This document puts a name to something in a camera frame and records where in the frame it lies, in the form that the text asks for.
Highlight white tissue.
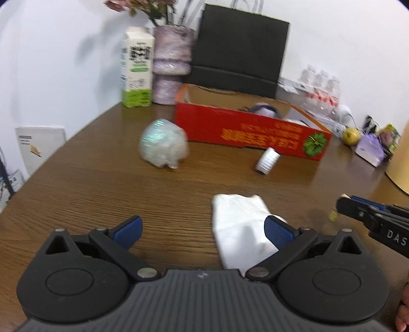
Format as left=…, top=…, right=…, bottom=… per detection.
left=212, top=193, right=288, bottom=278

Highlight small black device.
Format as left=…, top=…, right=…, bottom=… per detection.
left=364, top=115, right=381, bottom=133

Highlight white round device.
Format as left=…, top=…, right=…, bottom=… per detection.
left=335, top=104, right=354, bottom=128

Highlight clear plastic wrapped ball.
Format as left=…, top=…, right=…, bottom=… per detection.
left=139, top=118, right=189, bottom=170

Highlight purple white packet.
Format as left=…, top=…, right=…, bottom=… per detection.
left=355, top=133, right=387, bottom=167

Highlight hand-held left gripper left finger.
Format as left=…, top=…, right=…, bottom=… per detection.
left=45, top=216, right=162, bottom=283

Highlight flat white box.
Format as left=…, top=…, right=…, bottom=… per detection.
left=278, top=78, right=307, bottom=94

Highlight black paper bag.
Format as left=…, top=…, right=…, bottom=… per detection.
left=187, top=0, right=291, bottom=99

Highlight person's right hand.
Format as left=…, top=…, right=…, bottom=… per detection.
left=395, top=281, right=409, bottom=332

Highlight clear water bottle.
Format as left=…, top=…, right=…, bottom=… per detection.
left=313, top=69, right=331, bottom=109
left=326, top=75, right=342, bottom=112
left=299, top=65, right=318, bottom=106

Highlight mottled purple vase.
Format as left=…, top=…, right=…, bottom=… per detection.
left=152, top=26, right=196, bottom=105

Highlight pale purple round object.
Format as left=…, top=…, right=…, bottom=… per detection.
left=247, top=102, right=283, bottom=119

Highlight dried pink rose bouquet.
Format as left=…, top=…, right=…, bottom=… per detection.
left=104, top=0, right=211, bottom=28

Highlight blue white packets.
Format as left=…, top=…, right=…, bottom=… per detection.
left=0, top=169, right=24, bottom=208

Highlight red cardboard box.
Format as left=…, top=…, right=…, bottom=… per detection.
left=174, top=84, right=333, bottom=163

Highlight yellow green apple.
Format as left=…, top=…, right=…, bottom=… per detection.
left=343, top=127, right=361, bottom=147

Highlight colourful snack packet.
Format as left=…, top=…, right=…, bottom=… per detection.
left=379, top=124, right=401, bottom=162

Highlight white board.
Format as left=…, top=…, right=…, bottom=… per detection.
left=15, top=126, right=67, bottom=176

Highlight white green milk carton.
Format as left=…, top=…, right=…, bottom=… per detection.
left=120, top=26, right=156, bottom=108

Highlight small white bottle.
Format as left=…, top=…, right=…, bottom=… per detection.
left=255, top=147, right=281, bottom=176

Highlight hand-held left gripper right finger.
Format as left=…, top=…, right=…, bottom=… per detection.
left=245, top=216, right=364, bottom=283

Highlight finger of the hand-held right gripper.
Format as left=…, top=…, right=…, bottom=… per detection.
left=349, top=196, right=409, bottom=219
left=336, top=197, right=384, bottom=226

